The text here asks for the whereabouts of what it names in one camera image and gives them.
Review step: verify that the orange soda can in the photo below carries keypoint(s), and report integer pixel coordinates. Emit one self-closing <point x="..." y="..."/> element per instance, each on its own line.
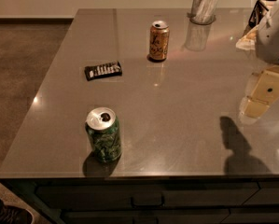
<point x="159" y="40"/>

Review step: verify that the dark shoe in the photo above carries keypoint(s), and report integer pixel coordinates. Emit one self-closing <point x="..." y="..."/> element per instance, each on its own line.
<point x="15" y="215"/>

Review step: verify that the cabinet drawer front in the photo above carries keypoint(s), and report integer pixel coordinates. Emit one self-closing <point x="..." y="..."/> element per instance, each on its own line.
<point x="127" y="196"/>

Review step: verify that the dark drawer handle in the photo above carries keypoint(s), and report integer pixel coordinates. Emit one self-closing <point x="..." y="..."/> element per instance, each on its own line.
<point x="149" y="200"/>

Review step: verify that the green soda can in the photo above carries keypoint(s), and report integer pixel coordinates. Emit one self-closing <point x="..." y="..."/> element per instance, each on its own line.
<point x="102" y="127"/>

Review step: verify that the black wire napkin basket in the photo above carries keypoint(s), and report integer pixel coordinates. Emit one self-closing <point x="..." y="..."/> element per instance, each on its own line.
<point x="260" y="9"/>

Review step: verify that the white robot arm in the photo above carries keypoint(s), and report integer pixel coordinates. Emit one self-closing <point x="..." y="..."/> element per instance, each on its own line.
<point x="262" y="37"/>

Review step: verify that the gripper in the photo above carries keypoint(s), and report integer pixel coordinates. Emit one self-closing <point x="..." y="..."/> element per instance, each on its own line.
<point x="273" y="39"/>

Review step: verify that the black snack bar wrapper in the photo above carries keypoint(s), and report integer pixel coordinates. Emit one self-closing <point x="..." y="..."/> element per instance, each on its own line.
<point x="103" y="70"/>

